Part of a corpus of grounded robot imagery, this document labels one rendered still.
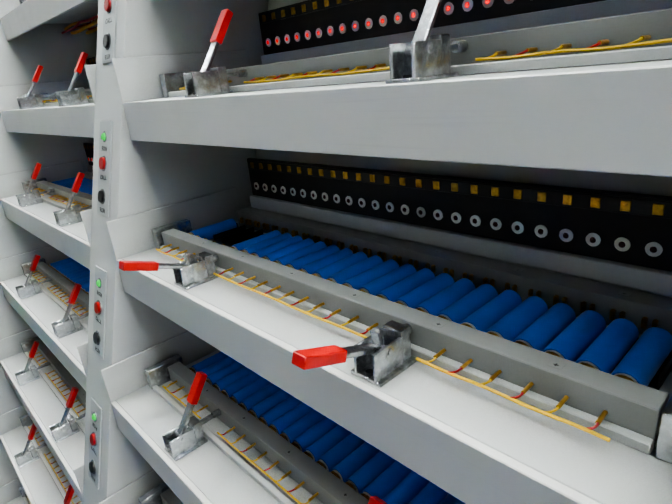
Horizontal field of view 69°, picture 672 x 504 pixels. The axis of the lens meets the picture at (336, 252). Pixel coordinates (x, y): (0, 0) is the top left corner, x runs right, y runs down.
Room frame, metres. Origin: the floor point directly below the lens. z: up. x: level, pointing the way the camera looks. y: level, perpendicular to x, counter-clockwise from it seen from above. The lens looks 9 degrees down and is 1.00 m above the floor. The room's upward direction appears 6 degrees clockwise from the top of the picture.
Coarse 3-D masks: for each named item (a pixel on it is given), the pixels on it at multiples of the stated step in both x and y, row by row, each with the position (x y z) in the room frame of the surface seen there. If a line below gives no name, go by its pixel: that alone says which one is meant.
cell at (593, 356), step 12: (612, 324) 0.32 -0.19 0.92; (624, 324) 0.32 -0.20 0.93; (600, 336) 0.31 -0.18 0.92; (612, 336) 0.31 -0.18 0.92; (624, 336) 0.31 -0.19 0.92; (636, 336) 0.32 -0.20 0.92; (588, 348) 0.30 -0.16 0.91; (600, 348) 0.29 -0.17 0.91; (612, 348) 0.30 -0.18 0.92; (624, 348) 0.30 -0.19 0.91; (576, 360) 0.29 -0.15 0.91; (588, 360) 0.28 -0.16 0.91; (600, 360) 0.28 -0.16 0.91; (612, 360) 0.29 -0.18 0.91
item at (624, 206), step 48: (288, 192) 0.65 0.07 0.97; (336, 192) 0.58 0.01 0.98; (384, 192) 0.53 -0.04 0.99; (432, 192) 0.48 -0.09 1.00; (480, 192) 0.44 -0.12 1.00; (528, 192) 0.41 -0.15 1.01; (576, 192) 0.38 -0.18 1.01; (624, 192) 0.36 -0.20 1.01; (528, 240) 0.42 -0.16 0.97; (576, 240) 0.39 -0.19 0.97
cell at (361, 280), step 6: (384, 264) 0.46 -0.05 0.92; (390, 264) 0.46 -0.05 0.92; (396, 264) 0.46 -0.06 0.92; (372, 270) 0.45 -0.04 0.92; (378, 270) 0.45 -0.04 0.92; (384, 270) 0.45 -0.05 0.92; (390, 270) 0.46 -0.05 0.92; (360, 276) 0.44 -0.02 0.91; (366, 276) 0.44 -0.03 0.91; (372, 276) 0.44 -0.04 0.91; (378, 276) 0.45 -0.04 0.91; (348, 282) 0.43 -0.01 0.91; (354, 282) 0.43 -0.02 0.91; (360, 282) 0.43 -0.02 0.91; (366, 282) 0.43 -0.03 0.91; (354, 288) 0.42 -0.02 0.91
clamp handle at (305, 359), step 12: (372, 336) 0.32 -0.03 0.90; (312, 348) 0.28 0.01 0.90; (324, 348) 0.29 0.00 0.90; (336, 348) 0.29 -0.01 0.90; (348, 348) 0.30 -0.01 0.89; (360, 348) 0.31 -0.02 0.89; (372, 348) 0.31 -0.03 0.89; (300, 360) 0.27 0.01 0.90; (312, 360) 0.27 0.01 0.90; (324, 360) 0.28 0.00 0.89; (336, 360) 0.28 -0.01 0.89
